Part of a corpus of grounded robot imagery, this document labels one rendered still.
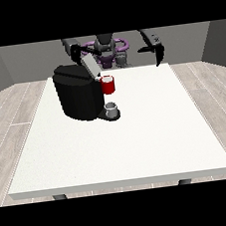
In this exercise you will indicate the red pod holder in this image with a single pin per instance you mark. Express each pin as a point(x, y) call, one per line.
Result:
point(108, 85)

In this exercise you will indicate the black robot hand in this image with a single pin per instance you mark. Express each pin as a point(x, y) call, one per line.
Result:
point(159, 50)
point(75, 52)

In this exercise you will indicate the black coffee machine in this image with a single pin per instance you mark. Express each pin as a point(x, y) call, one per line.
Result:
point(78, 96)

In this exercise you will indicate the small grey cup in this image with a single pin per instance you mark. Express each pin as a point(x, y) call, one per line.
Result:
point(111, 110)

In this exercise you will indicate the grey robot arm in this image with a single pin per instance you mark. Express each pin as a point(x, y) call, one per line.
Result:
point(68, 42)
point(150, 36)

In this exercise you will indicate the dark table leg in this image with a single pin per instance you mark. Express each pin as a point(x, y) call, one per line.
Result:
point(185, 181)
point(59, 197)

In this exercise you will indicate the small grey coffee pod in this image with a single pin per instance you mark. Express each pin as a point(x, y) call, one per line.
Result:
point(121, 60)

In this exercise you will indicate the pale grey machine lid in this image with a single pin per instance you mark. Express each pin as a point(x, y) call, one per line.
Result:
point(90, 66)

